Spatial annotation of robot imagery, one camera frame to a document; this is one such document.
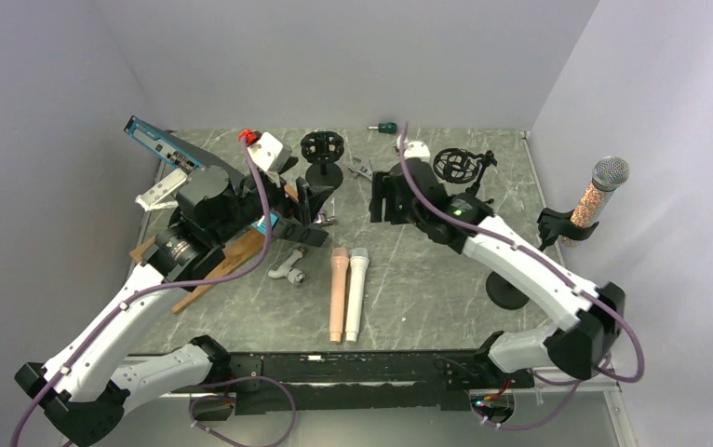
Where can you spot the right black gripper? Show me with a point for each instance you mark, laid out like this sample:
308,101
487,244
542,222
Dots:
383,186

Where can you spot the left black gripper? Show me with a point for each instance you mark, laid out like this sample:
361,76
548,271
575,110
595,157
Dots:
311,199

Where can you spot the black shock mount desk stand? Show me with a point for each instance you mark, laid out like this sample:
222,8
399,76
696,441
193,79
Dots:
322,149

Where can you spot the black mini tripod stand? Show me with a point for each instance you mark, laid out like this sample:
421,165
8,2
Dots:
459,166

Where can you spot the white microphone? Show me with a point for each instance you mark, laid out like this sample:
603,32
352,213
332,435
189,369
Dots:
359,263

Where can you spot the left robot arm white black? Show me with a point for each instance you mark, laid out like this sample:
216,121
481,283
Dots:
109,337

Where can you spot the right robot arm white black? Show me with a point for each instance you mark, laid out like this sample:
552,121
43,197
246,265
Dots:
583,315

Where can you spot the black round base clip stand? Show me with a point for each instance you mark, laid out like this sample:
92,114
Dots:
521,274

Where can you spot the sprinkle pattern silver microphone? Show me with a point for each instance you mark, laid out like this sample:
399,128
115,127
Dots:
608,174

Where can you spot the silver metal clamp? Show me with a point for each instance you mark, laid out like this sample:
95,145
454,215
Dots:
323,219

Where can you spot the wooden board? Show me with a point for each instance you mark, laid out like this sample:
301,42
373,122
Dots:
236,254

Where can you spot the green stubby screwdriver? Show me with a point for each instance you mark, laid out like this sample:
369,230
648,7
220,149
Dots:
389,128

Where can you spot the white pipe fitting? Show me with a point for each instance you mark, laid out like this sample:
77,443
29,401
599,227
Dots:
287,270

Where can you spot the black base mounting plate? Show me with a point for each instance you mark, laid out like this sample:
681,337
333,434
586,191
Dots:
357,380

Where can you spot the red handled adjustable wrench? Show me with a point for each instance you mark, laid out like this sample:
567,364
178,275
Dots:
361,168

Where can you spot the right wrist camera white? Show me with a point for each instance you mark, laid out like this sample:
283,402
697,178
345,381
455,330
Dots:
415,150

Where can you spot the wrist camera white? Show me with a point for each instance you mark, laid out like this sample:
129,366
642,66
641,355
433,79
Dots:
266,151
415,150

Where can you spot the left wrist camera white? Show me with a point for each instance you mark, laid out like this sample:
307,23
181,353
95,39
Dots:
266,151

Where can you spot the blue black network switch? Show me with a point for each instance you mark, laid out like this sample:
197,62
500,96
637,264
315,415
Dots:
208,204

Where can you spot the white bracket stand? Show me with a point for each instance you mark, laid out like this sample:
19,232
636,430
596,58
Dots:
161,196

